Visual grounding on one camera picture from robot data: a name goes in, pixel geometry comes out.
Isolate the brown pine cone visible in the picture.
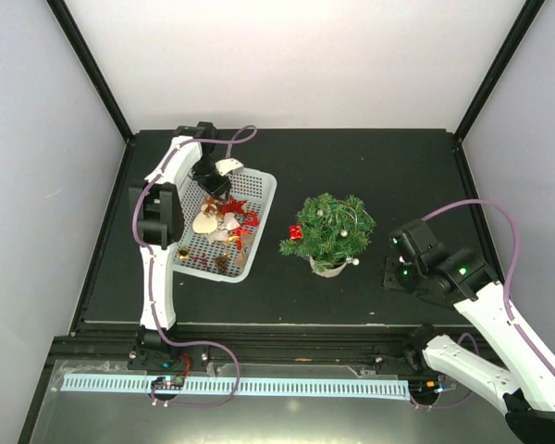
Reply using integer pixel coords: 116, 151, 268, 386
215, 255, 231, 275

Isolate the white perforated plastic basket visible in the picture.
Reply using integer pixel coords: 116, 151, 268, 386
172, 167, 277, 283

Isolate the cream heart ornament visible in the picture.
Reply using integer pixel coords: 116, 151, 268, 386
192, 212, 218, 235

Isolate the gold bell ornament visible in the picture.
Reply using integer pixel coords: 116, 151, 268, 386
177, 247, 191, 261

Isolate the white bead light string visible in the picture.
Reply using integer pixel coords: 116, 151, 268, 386
295, 203, 363, 269

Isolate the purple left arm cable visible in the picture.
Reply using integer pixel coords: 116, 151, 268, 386
131, 124, 259, 409

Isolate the small green christmas tree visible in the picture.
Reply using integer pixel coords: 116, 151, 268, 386
278, 192, 376, 266

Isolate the burlap bow ornament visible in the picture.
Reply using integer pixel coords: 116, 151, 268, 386
234, 233, 254, 268

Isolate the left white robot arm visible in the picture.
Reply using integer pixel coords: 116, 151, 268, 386
129, 122, 231, 369

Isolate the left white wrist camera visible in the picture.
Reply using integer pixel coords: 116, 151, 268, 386
216, 158, 244, 177

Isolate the brown ribbon bow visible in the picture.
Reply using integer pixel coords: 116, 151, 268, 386
201, 196, 221, 218

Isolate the red berry sprig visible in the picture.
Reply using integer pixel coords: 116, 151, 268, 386
191, 253, 208, 268

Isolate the white tree pot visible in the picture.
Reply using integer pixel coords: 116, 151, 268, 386
309, 256, 347, 278

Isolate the red gift box ornament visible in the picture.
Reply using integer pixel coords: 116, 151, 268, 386
289, 224, 303, 241

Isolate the white slotted cable duct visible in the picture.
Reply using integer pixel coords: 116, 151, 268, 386
60, 374, 411, 401

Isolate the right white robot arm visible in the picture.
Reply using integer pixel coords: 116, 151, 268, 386
383, 219, 555, 443

